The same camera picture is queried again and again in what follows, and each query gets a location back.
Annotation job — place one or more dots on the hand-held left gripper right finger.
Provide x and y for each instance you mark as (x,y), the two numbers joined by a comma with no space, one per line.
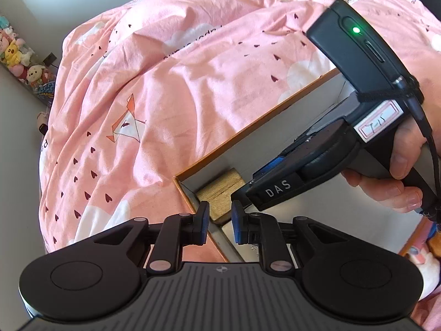
(237,226)

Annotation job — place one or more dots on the gold gift box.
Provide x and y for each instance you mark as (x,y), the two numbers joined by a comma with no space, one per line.
(220,189)

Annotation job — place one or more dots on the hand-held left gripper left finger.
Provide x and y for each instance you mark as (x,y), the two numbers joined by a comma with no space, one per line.
(204,224)

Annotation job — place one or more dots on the person's right forearm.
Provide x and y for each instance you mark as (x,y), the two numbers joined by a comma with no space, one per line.
(431,91)

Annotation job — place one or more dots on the pink printed blanket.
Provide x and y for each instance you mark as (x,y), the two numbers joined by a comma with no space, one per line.
(172,93)

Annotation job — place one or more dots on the small black object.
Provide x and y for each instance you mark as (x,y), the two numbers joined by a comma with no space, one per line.
(50,58)

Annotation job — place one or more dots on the orange cardboard box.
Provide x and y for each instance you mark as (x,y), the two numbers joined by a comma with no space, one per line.
(275,124)

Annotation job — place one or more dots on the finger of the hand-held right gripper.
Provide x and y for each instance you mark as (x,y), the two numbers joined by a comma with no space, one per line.
(275,163)
(245,194)

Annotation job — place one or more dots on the pile of small plush toys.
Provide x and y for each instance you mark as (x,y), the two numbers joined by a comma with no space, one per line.
(15,57)

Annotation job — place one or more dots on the person's right hand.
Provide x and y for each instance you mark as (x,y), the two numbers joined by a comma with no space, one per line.
(399,155)

